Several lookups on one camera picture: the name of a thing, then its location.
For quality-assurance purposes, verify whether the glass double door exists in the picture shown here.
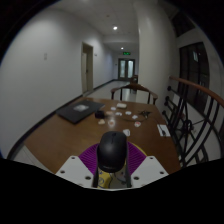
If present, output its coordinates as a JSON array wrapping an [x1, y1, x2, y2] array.
[[117, 58, 136, 81]]

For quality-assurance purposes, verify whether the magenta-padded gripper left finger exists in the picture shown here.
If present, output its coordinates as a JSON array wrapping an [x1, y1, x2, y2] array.
[[55, 143, 101, 189]]

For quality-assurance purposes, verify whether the white notepad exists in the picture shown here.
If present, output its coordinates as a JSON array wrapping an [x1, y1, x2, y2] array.
[[156, 123, 172, 138]]

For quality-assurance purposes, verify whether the black railing with wooden handrail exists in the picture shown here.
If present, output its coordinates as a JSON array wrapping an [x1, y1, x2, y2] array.
[[162, 75, 224, 168]]

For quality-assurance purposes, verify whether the wooden armchair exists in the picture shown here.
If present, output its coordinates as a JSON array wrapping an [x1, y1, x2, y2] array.
[[110, 82, 159, 105]]

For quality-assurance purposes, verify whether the black computer mouse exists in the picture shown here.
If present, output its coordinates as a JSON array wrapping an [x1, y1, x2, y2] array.
[[96, 130, 130, 174]]

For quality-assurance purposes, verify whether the dark window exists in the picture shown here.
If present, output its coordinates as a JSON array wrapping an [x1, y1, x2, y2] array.
[[178, 41, 210, 116]]

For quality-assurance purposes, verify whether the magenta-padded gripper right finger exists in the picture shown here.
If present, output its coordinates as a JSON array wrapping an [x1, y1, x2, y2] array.
[[124, 142, 170, 189]]

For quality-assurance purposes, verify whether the dark closed laptop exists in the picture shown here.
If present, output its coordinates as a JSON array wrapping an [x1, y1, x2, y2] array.
[[55, 99, 106, 125]]

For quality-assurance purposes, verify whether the small black round object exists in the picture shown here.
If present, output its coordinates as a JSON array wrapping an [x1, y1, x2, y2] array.
[[94, 110, 106, 119]]

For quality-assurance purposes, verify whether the black cable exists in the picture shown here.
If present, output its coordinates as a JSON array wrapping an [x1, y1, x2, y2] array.
[[124, 110, 153, 123]]

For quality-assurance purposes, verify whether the white side door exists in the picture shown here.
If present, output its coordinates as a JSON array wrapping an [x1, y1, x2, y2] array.
[[81, 41, 95, 94]]

